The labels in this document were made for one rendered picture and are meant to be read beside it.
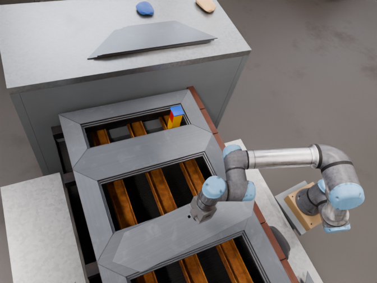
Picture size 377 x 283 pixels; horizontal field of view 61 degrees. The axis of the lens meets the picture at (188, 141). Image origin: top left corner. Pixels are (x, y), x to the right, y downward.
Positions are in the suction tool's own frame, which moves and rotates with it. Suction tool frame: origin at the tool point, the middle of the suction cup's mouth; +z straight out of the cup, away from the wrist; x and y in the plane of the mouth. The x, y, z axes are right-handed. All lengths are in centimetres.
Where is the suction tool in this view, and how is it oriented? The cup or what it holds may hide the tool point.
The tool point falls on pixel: (197, 216)
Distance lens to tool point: 139.9
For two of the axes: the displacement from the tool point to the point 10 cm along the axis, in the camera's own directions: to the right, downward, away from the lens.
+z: -1.7, 5.5, 8.2
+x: 8.7, -3.0, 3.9
